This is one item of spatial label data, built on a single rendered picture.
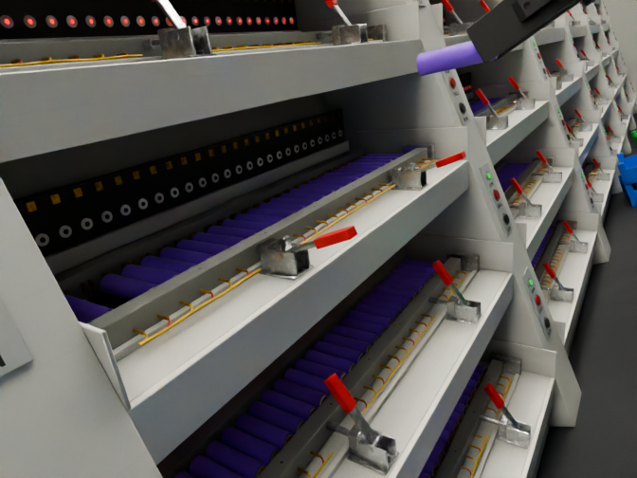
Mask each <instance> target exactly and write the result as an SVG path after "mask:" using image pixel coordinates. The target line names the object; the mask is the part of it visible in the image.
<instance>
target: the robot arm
mask: <svg viewBox="0 0 637 478"><path fill-rule="evenodd" d="M581 1H583V3H584V5H585V6H588V5H590V4H591V3H593V2H594V1H595V0H502V1H501V2H500V3H499V4H497V5H496V6H495V7H494V8H492V9H491V10H490V11H488V12H487V13H486V14H485V15H484V16H483V17H482V18H480V19H479V20H478V21H476V22H475V23H474V24H473V25H471V26H470V27H469V28H467V29H466V33H467V35H468V37H469V38H470V40H471V42H472V43H473V45H474V47H475V48H476V49H477V51H478V53H479V54H480V56H481V58H482V60H483V62H484V63H488V62H490V61H491V60H493V59H494V58H496V57H497V56H498V55H499V57H498V59H500V58H501V57H503V56H504V55H506V54H507V53H508V52H510V51H511V50H513V49H514V48H515V47H517V46H519V45H520V44H522V43H523V42H524V41H526V40H527V39H529V38H530V37H532V36H533V35H534V34H536V33H537V32H539V31H540V30H541V29H543V28H545V27H546V26H548V25H549V24H550V23H552V22H553V21H554V20H555V19H557V18H558V17H559V16H561V15H562V14H564V13H565V12H566V11H568V10H569V9H571V8H573V7H574V6H575V5H577V4H578V3H580V2H581ZM498 59H497V60H498ZM494 61H496V60H494Z"/></svg>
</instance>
